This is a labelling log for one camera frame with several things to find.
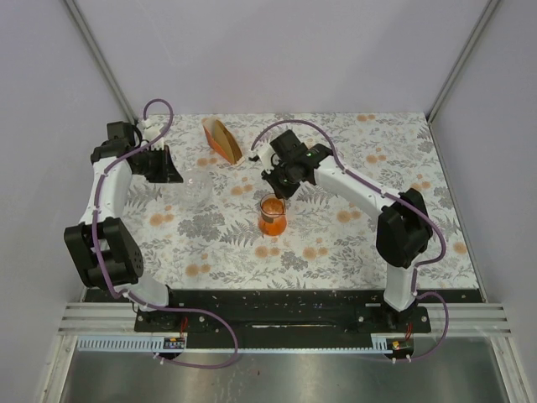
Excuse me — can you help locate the orange coffee filter box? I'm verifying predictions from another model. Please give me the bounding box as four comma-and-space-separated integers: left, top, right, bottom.
201, 117, 244, 165

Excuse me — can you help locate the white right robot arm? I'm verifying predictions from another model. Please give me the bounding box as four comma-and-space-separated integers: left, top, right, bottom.
252, 130, 433, 332

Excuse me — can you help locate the clear glass dripper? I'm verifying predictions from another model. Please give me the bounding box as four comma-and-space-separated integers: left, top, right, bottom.
180, 169, 213, 206

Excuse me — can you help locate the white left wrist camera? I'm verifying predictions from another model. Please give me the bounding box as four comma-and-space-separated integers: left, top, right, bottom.
138, 118, 164, 150

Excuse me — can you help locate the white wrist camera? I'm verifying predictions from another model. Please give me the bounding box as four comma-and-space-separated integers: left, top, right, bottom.
138, 118, 164, 150
248, 144, 274, 171

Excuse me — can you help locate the floral patterned tablecloth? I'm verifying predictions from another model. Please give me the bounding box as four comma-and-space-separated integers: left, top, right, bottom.
123, 113, 478, 290

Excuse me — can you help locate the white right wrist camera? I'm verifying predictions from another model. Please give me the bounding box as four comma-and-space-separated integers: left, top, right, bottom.
248, 144, 274, 171

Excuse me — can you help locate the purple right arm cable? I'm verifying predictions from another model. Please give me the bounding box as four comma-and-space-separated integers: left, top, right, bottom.
250, 120, 451, 363

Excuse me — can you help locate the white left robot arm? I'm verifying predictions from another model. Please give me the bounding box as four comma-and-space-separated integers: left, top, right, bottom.
64, 119, 184, 332

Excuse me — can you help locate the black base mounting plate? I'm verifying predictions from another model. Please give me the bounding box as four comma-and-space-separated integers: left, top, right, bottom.
83, 290, 484, 352

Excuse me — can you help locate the light blue cable duct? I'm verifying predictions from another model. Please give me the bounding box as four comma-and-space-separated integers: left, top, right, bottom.
76, 332, 403, 354

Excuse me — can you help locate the orange glass carafe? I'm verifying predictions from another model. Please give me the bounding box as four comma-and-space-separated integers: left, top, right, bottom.
258, 194, 288, 237

